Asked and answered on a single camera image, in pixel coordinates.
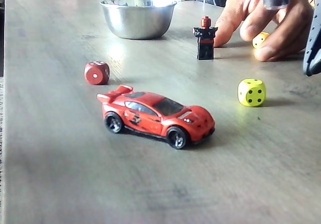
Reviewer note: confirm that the small orange yellow die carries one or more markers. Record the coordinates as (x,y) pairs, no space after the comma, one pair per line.
(258,42)

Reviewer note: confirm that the large lime yellow die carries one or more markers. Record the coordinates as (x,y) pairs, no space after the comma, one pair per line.
(252,93)

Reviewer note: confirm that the dark red die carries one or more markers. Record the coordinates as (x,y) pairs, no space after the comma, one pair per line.
(95,74)

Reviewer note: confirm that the person's open hand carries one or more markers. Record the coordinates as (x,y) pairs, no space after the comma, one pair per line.
(250,13)

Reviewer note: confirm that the shiny metal bowl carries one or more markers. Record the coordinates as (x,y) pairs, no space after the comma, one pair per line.
(135,23)

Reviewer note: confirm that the black and red lego figure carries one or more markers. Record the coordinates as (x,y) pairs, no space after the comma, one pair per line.
(205,50)

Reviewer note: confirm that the red toy sports car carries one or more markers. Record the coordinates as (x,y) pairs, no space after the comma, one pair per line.
(155,113)

